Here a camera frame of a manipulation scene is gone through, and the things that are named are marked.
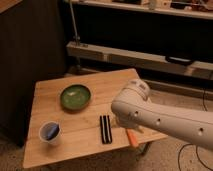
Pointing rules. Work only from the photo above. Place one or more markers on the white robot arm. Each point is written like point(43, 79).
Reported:
point(132, 108)

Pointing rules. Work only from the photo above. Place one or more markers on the green ceramic bowl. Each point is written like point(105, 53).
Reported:
point(75, 97)

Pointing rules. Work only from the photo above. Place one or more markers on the white metal shelf beam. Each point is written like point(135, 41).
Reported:
point(200, 70)

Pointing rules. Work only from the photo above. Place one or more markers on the black striped rectangular block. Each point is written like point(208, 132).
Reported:
point(105, 128)

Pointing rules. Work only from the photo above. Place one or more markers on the wooden folding table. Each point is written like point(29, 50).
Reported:
point(80, 132)

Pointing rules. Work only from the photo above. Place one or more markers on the orange carrot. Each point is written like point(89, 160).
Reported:
point(132, 139)

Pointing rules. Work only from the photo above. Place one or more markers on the blue object in cup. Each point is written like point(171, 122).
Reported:
point(52, 132)

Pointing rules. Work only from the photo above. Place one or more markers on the white paper cup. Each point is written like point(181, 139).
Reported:
point(43, 131)

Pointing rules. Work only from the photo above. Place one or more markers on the metal vertical pole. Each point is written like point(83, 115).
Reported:
point(76, 36)

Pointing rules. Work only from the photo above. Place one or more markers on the upper white shelf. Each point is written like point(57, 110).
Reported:
point(140, 8)

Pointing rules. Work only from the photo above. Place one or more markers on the black handle on beam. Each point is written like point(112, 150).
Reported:
point(179, 61)

